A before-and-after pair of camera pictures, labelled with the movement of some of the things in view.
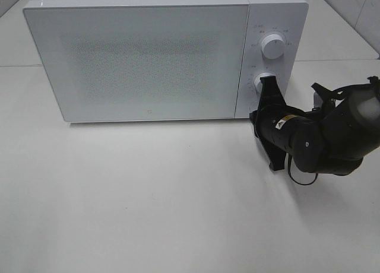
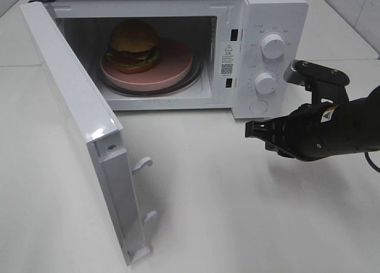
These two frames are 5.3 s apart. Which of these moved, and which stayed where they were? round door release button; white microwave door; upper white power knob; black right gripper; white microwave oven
Moved: black right gripper; white microwave door
Stayed: upper white power knob; round door release button; white microwave oven
